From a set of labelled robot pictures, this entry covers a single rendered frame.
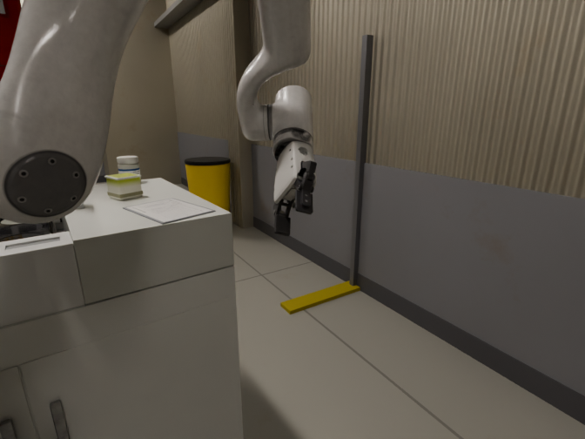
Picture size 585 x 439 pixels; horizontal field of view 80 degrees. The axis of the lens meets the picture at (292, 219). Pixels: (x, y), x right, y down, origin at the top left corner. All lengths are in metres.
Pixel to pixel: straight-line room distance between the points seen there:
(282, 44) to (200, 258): 0.53
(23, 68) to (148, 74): 6.00
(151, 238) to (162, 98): 5.65
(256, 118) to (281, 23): 0.19
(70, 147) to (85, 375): 0.64
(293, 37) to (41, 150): 0.43
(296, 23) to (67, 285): 0.67
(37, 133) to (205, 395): 0.87
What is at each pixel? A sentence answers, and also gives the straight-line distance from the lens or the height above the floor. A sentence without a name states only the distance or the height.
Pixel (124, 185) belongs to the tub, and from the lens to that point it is 1.13.
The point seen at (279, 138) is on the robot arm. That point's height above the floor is 1.16.
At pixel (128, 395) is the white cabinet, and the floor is 0.55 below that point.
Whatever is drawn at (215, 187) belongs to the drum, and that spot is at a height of 0.48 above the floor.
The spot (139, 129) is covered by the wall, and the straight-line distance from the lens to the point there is 6.36.
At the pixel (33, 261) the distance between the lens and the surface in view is 0.84.
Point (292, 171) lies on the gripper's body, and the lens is 0.64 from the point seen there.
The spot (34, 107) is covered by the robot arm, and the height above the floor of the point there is 1.21.
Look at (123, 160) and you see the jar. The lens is 1.37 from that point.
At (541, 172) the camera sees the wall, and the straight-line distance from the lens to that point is 1.76.
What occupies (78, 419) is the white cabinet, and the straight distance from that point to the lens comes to 1.03.
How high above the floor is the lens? 1.21
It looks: 17 degrees down
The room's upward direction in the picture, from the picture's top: straight up
